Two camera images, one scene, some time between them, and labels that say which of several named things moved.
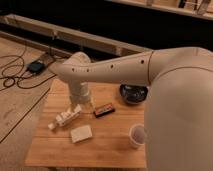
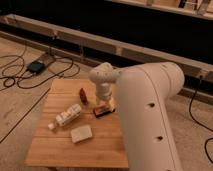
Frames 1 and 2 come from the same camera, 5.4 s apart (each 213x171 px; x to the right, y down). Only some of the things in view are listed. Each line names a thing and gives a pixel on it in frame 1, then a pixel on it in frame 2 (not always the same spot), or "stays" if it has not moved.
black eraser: (103, 110) stays
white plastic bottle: (64, 117) stays
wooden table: (108, 132) stays
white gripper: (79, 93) to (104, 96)
